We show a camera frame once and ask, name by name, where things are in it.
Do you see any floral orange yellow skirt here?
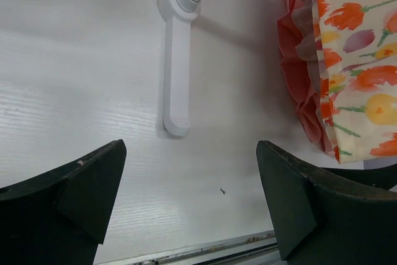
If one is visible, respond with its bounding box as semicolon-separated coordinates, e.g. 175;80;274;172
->
312;0;396;163

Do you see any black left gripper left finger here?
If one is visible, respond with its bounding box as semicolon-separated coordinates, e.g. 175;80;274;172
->
1;140;127;264

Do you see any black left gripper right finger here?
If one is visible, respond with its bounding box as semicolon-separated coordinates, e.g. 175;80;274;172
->
256;141;396;264

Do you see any aluminium rail frame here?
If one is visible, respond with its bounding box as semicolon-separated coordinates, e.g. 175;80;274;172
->
108;231;281;264

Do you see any coral pink skirt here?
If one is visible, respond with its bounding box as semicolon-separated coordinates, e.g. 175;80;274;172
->
277;0;334;156

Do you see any white clothes rack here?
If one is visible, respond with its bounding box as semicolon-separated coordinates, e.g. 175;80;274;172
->
158;0;201;137

